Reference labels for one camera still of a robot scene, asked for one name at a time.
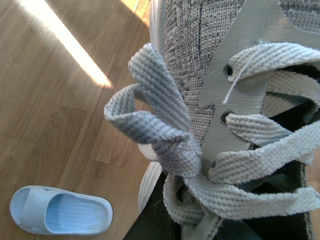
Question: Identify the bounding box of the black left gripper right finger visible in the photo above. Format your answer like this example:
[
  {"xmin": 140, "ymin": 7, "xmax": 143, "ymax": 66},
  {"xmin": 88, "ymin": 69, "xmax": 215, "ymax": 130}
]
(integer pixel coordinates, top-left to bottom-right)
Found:
[{"xmin": 234, "ymin": 159, "xmax": 310, "ymax": 240}]

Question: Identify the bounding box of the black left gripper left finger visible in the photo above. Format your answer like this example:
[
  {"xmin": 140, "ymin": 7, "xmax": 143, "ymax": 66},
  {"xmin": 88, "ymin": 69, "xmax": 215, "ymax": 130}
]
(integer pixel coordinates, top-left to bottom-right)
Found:
[{"xmin": 124, "ymin": 173, "xmax": 181, "ymax": 240}]

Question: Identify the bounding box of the grey knit sneaker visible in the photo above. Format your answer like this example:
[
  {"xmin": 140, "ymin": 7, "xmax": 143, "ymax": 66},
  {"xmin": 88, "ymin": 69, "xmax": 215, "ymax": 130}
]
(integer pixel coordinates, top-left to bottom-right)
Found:
[{"xmin": 104, "ymin": 0, "xmax": 320, "ymax": 240}]

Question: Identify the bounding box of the light blue slide slipper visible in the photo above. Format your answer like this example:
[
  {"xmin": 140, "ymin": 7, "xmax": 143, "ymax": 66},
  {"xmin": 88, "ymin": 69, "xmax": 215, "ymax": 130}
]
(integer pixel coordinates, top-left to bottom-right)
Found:
[{"xmin": 9, "ymin": 185, "xmax": 113, "ymax": 236}]

